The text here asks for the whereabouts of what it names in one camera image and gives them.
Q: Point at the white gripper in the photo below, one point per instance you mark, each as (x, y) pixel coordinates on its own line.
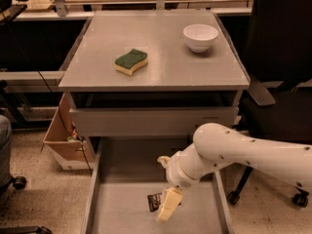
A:
(175, 172)

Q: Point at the black rxbar chocolate bar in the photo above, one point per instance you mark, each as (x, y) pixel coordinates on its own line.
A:
(154, 201)

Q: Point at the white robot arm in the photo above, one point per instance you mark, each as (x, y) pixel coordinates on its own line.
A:
(215, 147)

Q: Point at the grey open middle drawer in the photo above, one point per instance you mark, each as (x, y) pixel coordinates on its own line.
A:
(126, 172)

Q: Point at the grey top drawer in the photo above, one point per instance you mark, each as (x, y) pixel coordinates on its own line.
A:
(148, 121)

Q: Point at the grey drawer cabinet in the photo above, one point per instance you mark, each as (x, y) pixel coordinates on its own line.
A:
(174, 75)

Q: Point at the cardboard box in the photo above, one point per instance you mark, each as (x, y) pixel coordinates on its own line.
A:
(67, 148)

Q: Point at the green yellow sponge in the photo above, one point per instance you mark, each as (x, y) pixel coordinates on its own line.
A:
(132, 61)

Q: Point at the black office chair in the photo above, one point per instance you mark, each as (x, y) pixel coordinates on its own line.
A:
(274, 43)

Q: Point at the white ceramic bowl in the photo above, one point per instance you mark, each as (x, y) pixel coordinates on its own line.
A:
(199, 37)

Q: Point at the grey chair at left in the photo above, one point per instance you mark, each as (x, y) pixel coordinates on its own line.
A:
(6, 179)

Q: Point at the black device top left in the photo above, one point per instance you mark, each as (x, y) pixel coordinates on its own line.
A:
(10, 9)

